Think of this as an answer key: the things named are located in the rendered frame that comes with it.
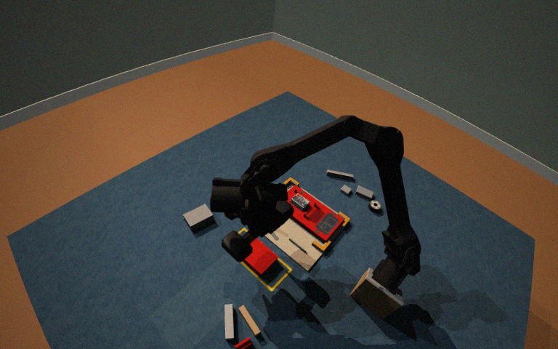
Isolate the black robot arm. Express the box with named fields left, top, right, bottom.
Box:
left=210, top=115, right=421, bottom=294

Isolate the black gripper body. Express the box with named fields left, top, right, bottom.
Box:
left=222, top=201, right=294, bottom=262

